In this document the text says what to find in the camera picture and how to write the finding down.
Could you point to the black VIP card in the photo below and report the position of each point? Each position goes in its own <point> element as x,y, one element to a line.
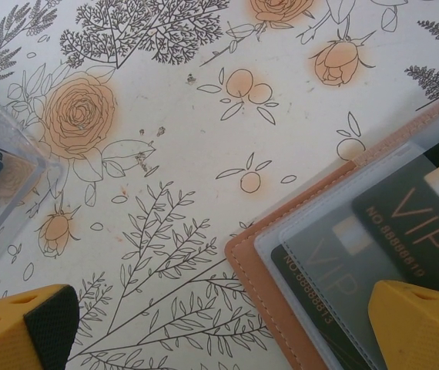
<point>312,293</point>
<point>396,208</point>

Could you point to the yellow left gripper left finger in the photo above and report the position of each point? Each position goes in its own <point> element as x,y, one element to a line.
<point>11,331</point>

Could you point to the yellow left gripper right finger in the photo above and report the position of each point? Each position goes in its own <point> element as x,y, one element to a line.
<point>423,331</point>

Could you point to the clear acrylic card stand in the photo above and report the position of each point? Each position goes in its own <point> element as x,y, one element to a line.
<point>23,181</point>

